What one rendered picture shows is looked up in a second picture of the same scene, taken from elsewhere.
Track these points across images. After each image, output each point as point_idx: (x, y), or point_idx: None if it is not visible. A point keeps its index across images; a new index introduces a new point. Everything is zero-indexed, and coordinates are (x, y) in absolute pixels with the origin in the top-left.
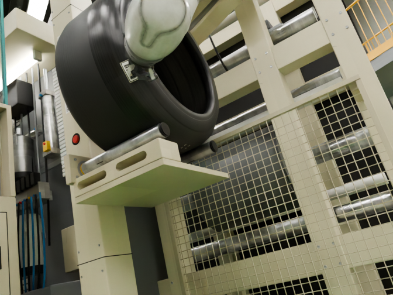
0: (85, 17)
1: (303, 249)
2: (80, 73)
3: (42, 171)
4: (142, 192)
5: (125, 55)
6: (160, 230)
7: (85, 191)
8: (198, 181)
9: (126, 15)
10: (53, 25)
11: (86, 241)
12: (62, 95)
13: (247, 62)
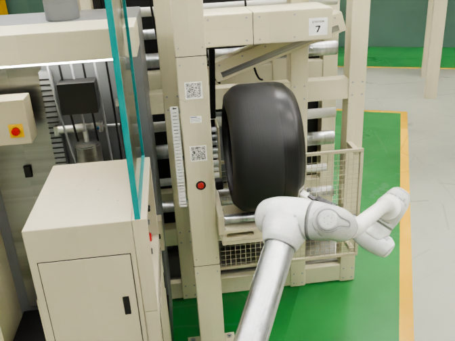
0: (281, 151)
1: None
2: (270, 189)
3: None
4: None
5: (315, 200)
6: (174, 196)
7: (233, 239)
8: None
9: (371, 244)
10: (179, 66)
11: (204, 254)
12: (187, 143)
13: (286, 86)
